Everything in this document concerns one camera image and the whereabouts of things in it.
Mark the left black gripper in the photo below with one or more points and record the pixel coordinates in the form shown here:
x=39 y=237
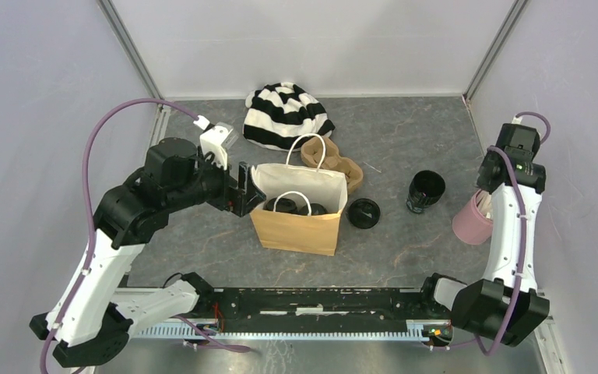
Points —
x=244 y=196

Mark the brown paper bag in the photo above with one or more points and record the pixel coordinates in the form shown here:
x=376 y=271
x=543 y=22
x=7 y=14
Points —
x=303 y=205

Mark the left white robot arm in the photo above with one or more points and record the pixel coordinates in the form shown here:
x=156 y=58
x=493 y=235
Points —
x=87 y=328

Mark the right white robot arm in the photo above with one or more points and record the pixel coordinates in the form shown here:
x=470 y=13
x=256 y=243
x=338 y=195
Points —
x=503 y=307

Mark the remaining cardboard carrier stack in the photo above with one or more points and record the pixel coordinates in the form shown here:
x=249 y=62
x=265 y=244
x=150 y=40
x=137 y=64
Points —
x=311 y=154

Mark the black white striped cloth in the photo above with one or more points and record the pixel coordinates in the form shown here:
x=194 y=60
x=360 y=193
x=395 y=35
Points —
x=277 y=114

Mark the pink straw holder cup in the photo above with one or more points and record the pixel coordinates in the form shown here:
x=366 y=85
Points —
x=470 y=226

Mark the white wrapped straws bundle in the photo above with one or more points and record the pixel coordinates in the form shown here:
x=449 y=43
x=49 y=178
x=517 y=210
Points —
x=483 y=203

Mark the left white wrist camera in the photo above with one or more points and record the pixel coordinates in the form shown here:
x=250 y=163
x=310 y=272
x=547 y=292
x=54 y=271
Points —
x=216 y=139

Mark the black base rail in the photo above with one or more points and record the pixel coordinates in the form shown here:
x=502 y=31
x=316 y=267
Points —
x=317 y=310

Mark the left aluminium frame post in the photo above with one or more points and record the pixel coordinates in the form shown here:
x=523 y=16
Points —
x=121 y=32

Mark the aluminium frame post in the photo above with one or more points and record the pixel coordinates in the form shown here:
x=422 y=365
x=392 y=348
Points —
x=507 y=26
x=121 y=32

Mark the right aluminium frame post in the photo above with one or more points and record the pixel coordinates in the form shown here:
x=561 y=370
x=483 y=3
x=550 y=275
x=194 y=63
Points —
x=507 y=26

